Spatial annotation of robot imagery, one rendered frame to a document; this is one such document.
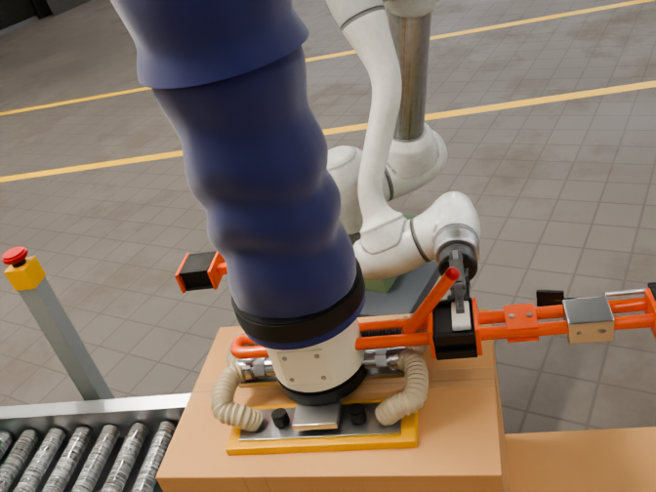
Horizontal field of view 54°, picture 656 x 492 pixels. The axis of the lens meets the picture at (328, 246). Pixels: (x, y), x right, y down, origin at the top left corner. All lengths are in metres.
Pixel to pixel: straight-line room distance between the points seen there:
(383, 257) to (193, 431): 0.52
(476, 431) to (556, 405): 1.32
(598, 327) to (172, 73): 0.75
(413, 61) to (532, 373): 1.37
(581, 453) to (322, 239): 0.90
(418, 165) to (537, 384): 1.06
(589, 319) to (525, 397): 1.37
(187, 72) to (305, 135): 0.19
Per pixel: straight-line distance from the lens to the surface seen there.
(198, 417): 1.31
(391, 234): 1.37
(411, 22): 1.54
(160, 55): 0.84
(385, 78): 1.37
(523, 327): 1.10
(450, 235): 1.28
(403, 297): 1.73
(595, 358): 2.60
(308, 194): 0.92
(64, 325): 2.11
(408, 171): 1.79
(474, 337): 1.08
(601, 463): 1.61
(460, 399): 1.19
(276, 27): 0.84
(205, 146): 0.88
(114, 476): 1.88
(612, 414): 2.43
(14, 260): 1.97
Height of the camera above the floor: 1.82
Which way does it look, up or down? 32 degrees down
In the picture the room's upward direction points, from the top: 15 degrees counter-clockwise
